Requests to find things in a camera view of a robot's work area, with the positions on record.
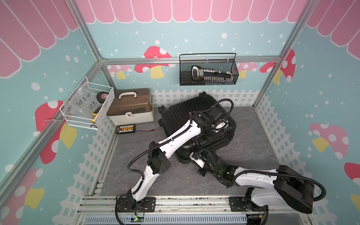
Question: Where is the black hard-shell suitcase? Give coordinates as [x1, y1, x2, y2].
[158, 92, 236, 164]

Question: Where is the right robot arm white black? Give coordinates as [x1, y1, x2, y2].
[190, 150, 327, 214]

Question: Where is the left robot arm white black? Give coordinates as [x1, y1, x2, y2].
[115, 102, 231, 212]

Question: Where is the socket tool set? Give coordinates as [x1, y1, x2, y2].
[190, 66, 234, 84]

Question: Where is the black charger board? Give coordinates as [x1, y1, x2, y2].
[115, 124, 136, 135]

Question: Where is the brown lid storage box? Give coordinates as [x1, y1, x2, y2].
[107, 88, 155, 126]

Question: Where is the black tape roll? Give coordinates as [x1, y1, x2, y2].
[96, 91, 109, 104]

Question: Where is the yellow black tool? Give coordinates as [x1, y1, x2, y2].
[92, 109, 99, 122]

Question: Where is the black wire mesh basket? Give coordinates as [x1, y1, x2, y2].
[179, 53, 239, 86]

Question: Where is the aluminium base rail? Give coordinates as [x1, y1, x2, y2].
[73, 196, 315, 225]

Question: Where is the clear acrylic wall bin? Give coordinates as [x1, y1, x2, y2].
[60, 77, 114, 130]

